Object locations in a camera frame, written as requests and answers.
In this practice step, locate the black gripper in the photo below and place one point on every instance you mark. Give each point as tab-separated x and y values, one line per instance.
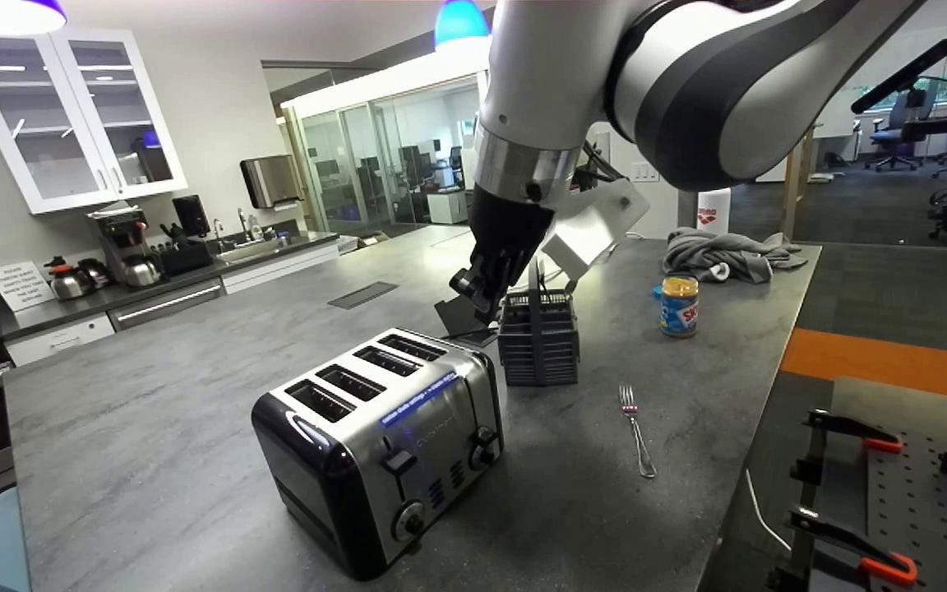
506	235

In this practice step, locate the stainless four-slot toaster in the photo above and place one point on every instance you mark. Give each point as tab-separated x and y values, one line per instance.
387	440

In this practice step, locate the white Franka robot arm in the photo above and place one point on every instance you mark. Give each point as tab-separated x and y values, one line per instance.
715	88

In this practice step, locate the small black angled stand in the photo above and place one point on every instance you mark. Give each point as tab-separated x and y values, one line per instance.
456	325

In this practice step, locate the black cutlery caddy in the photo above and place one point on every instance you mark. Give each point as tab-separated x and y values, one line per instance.
539	347

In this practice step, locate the dark countertop vent grille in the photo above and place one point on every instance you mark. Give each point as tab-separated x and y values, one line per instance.
362	296

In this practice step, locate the silver metal fork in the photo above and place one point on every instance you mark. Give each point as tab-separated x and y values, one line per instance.
630	404

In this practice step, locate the small blue yellow cup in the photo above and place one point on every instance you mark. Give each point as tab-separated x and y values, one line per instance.
679	313

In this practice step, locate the stainless paper towel dispenser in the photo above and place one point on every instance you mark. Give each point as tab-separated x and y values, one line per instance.
271	181

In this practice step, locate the white canister red label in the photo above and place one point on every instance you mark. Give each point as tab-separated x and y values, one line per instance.
715	214

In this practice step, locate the crumpled gray cloth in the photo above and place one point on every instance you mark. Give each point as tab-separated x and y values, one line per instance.
738	258

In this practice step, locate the blue pendant lamp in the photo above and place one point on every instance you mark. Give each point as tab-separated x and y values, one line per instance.
462	22

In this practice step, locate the black coffee maker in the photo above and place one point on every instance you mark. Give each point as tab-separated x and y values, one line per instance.
123	249

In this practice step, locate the white dishwasher panel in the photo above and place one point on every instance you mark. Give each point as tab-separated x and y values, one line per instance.
56	343

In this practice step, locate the white paper sign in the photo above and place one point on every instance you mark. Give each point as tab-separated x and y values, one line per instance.
21	288

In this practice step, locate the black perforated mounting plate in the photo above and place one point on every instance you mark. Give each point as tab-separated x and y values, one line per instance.
911	514

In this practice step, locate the white pendant lamp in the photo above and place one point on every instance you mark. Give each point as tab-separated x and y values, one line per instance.
1	13

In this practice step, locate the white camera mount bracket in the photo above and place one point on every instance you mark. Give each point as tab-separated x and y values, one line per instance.
593	226

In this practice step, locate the wooden post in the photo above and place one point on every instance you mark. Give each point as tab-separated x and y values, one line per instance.
795	197

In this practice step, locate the white glass-door wall cabinet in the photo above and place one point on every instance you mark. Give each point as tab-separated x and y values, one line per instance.
56	118

